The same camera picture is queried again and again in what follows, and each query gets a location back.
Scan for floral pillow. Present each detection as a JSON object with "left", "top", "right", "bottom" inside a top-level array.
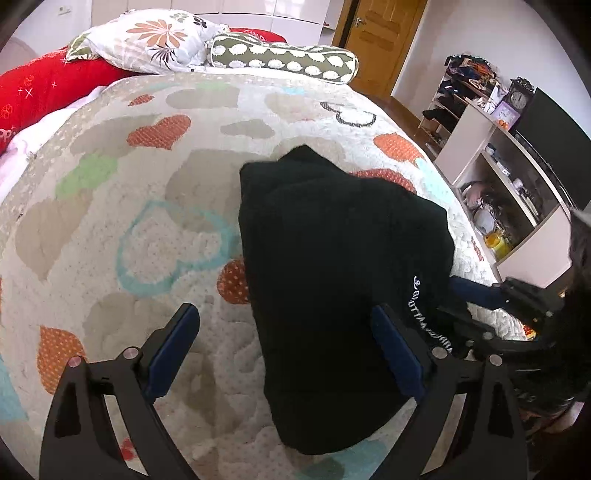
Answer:
[{"left": 66, "top": 10, "right": 232, "bottom": 75}]

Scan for black television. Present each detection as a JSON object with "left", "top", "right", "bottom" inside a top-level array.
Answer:
[{"left": 515, "top": 88, "right": 591, "bottom": 208}]

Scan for shoe rack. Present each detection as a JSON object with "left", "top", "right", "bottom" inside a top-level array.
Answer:
[{"left": 418, "top": 53, "right": 502, "bottom": 158}]

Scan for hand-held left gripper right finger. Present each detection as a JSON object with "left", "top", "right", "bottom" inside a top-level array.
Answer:
[{"left": 370, "top": 302, "right": 527, "bottom": 480}]

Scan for yellow jar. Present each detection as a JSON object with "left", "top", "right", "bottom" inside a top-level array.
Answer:
[{"left": 485, "top": 231, "right": 511, "bottom": 260}]

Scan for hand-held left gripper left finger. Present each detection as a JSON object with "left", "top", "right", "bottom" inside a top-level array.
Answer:
[{"left": 39, "top": 302, "right": 201, "bottom": 480}]

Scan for white cabinet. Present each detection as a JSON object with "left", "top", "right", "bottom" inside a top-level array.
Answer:
[{"left": 434, "top": 99, "right": 575, "bottom": 289}]

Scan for red blanket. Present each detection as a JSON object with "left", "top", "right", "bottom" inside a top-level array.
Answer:
[{"left": 0, "top": 28, "right": 287, "bottom": 153}]

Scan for heart print quilt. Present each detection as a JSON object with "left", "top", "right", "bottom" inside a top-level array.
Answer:
[{"left": 0, "top": 69, "right": 532, "bottom": 480}]

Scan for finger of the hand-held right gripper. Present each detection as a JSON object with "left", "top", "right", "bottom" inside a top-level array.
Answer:
[
  {"left": 445, "top": 276, "right": 564, "bottom": 318},
  {"left": 434, "top": 305, "right": 548, "bottom": 358}
]

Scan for white wardrobe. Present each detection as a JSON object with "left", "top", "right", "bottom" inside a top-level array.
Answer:
[{"left": 92, "top": 0, "right": 331, "bottom": 28}]

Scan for wooden door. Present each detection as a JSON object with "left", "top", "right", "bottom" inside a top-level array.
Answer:
[{"left": 344, "top": 0, "right": 428, "bottom": 97}]

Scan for black pants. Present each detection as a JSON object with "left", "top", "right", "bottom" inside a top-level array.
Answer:
[{"left": 238, "top": 144, "right": 455, "bottom": 455}]

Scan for green cloud print bolster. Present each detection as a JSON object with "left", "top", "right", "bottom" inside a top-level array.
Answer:
[{"left": 208, "top": 33, "right": 361, "bottom": 85}]

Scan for dark ornate clock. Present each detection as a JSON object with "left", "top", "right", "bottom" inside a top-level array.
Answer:
[{"left": 507, "top": 77, "right": 536, "bottom": 112}]

